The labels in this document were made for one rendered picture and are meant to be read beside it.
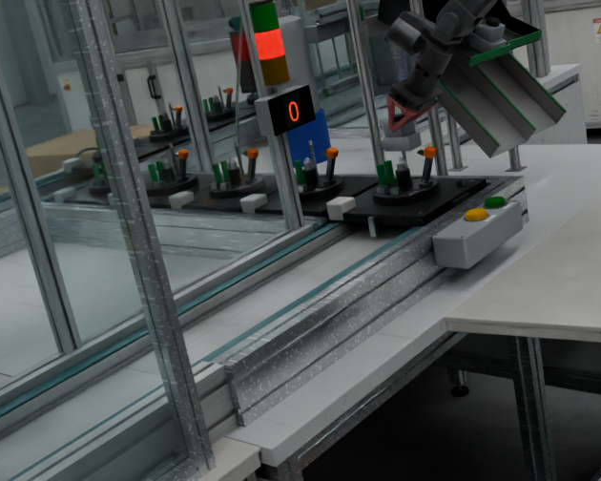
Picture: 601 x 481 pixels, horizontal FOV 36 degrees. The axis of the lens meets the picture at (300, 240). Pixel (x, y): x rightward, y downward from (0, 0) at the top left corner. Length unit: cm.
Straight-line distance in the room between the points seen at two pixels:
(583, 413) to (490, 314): 143
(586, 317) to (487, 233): 28
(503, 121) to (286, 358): 94
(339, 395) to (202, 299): 37
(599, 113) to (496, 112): 388
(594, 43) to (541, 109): 367
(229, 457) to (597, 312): 64
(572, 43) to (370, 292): 453
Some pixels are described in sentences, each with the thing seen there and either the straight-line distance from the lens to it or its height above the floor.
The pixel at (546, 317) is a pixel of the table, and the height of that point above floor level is 86.
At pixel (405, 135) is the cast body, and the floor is 110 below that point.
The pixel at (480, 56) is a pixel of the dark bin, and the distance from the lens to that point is 206.
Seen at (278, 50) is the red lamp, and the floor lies 132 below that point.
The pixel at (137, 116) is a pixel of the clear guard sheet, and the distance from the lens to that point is 164.
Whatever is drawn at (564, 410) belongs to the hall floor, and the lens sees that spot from 303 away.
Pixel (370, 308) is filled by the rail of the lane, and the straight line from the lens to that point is 159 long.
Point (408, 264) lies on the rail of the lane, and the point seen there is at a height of 93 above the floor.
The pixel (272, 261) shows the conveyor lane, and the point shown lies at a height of 95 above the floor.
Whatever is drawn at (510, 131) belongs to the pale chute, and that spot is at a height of 102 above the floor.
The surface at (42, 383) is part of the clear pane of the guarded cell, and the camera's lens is 113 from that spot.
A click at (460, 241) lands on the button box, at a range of 169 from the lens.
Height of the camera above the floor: 151
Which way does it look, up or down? 17 degrees down
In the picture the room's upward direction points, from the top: 12 degrees counter-clockwise
